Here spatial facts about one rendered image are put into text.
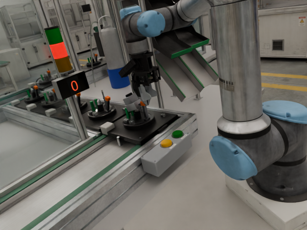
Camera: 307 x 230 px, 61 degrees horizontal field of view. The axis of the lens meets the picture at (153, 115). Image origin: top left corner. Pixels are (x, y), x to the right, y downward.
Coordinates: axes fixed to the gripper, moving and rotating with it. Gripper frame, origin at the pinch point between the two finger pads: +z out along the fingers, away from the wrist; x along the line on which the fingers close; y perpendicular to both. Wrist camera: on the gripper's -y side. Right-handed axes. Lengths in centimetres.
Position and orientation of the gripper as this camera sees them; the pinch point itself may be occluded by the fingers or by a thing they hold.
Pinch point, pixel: (145, 101)
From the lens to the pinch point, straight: 104.0
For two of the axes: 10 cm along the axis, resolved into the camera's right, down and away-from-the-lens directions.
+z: 1.9, 8.9, 4.1
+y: 7.5, 1.4, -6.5
